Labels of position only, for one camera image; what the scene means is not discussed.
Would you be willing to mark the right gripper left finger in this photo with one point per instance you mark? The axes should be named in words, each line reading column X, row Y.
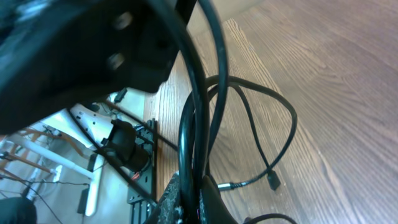
column 169, row 209

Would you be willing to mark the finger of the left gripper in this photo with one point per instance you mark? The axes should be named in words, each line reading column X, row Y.
column 55, row 54

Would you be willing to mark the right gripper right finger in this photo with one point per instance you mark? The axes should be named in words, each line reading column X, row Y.
column 212, row 208

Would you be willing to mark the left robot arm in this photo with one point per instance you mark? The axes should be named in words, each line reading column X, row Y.
column 112, row 140

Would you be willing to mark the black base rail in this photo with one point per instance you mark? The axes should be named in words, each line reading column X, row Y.
column 140, row 209

